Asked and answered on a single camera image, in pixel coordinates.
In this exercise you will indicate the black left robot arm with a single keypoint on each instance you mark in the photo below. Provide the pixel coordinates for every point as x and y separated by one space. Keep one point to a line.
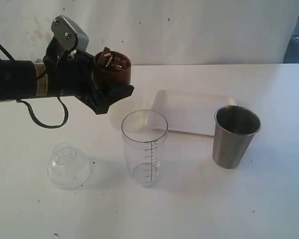
27 80

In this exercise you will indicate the clear plastic shaker cup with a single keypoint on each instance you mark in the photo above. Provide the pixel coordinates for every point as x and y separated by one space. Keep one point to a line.
144 133

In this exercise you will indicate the clear plastic shaker lid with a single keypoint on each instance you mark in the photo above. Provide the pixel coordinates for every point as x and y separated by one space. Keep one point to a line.
68 167

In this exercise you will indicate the stainless steel cup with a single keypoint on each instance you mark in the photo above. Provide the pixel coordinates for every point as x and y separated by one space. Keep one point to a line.
235 127

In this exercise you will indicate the gold foil-wrapped chocolate coins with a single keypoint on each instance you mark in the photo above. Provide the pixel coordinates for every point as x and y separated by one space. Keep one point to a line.
112 60

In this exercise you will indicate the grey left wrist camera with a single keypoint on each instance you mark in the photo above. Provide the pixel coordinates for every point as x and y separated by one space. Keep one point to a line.
68 35

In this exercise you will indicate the brown wooden cup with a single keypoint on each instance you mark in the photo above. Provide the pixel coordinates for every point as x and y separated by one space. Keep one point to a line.
102 77

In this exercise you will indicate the white rectangular tray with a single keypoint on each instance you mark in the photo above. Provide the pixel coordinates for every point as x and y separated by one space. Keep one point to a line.
189 112

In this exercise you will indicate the translucent plastic beaker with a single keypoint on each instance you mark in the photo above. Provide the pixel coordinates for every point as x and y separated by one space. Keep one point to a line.
119 110

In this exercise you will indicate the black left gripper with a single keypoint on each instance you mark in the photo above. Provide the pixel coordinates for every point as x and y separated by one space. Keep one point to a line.
72 76

